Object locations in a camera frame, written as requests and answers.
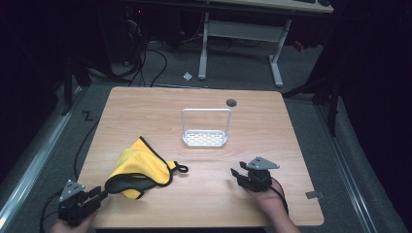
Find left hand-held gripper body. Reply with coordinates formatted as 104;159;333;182
57;179;102;227

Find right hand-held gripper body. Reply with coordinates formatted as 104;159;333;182
237;156;281;193

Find white metal rack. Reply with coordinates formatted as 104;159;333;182
181;107;233;149

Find yellow cloth with black trim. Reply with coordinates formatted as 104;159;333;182
104;135;189;200

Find person's left hand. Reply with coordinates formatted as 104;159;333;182
50;209;99;233

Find person's right hand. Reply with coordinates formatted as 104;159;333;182
243;179;290;221

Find grey tape piece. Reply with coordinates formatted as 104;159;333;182
305;190;326;200

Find black stand leg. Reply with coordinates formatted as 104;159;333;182
60;56;93;117
281;72;343;138

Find white framed desk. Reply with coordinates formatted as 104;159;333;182
196;0;335;88

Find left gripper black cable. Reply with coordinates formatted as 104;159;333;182
39;190;63;233

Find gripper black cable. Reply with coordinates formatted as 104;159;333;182
39;190;63;233
269;184;291;216

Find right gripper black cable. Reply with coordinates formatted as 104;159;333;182
269;184;291;216

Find black floor cable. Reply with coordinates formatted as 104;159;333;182
73;118;101;181

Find metal floor rail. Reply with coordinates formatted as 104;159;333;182
0;84;86;229
315;103;379;233

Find bundle of black cables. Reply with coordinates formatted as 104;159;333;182
110;6;169;88

